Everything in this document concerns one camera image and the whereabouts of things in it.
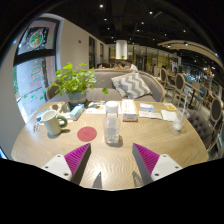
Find green potted plant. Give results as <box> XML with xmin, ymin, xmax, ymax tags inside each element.
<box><xmin>49</xmin><ymin>62</ymin><xmax>109</xmax><ymax>108</ymax></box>

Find white mug with green handle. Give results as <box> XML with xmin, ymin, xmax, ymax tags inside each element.
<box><xmin>40</xmin><ymin>109</ymin><xmax>69</xmax><ymax>136</ymax></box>

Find group of round-backed chairs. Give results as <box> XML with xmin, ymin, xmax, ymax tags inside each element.
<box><xmin>156</xmin><ymin>64</ymin><xmax>224</xmax><ymax>151</ymax></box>

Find long white orange box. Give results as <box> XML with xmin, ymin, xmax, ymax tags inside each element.
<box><xmin>121</xmin><ymin>98</ymin><xmax>139</xmax><ymax>122</ymax></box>

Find flat blue white box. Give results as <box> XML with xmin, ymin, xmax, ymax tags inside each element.
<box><xmin>35</xmin><ymin>108</ymin><xmax>51</xmax><ymax>123</ymax></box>

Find printed paper menu sheet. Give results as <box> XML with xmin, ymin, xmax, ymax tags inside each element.
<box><xmin>85</xmin><ymin>101</ymin><xmax>108</xmax><ymax>115</ymax></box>

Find white round column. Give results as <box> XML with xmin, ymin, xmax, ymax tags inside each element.
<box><xmin>115</xmin><ymin>39</ymin><xmax>128</xmax><ymax>61</ymax></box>

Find clear plastic cup with straw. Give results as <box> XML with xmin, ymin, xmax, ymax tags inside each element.
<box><xmin>172</xmin><ymin>96</ymin><xmax>190</xmax><ymax>132</ymax></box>

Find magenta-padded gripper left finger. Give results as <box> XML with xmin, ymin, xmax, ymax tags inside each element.
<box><xmin>41</xmin><ymin>143</ymin><xmax>92</xmax><ymax>185</ymax></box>

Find group of ceiling lights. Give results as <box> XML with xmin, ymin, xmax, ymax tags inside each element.
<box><xmin>98</xmin><ymin>3</ymin><xmax>221</xmax><ymax>58</ymax></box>

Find small blue white carton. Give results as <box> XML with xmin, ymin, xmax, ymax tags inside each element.
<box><xmin>69</xmin><ymin>103</ymin><xmax>86</xmax><ymax>121</ymax></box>

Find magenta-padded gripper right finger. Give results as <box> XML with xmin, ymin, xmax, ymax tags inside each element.
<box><xmin>132</xmin><ymin>143</ymin><xmax>183</xmax><ymax>185</ymax></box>

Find flat round red coaster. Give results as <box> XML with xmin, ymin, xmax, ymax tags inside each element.
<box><xmin>76</xmin><ymin>126</ymin><xmax>98</xmax><ymax>143</ymax></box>

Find small white blue packet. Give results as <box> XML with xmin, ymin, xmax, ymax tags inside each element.
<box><xmin>139</xmin><ymin>102</ymin><xmax>156</xmax><ymax>113</ymax></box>

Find blister pill pack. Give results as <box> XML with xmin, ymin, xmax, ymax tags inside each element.
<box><xmin>32</xmin><ymin>122</ymin><xmax>44</xmax><ymax>133</ymax></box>

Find grey curved sofa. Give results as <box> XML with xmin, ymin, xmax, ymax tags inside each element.
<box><xmin>49</xmin><ymin>68</ymin><xmax>167</xmax><ymax>103</ymax></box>

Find small yellow card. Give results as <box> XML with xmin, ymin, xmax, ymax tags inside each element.
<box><xmin>163</xmin><ymin>102</ymin><xmax>177</xmax><ymax>111</ymax></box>

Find white paper slip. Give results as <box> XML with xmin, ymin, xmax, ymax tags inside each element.
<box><xmin>138</xmin><ymin>110</ymin><xmax>163</xmax><ymax>120</ymax></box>

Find brown chair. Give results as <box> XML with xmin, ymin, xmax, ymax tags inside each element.
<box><xmin>45</xmin><ymin>83</ymin><xmax>63</xmax><ymax>101</ymax></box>

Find grey chevron pillow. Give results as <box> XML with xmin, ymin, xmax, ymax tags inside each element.
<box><xmin>110</xmin><ymin>72</ymin><xmax>153</xmax><ymax>100</ymax></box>

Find framed food poster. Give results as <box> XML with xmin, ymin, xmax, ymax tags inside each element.
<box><xmin>16</xmin><ymin>18</ymin><xmax>61</xmax><ymax>56</ymax></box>

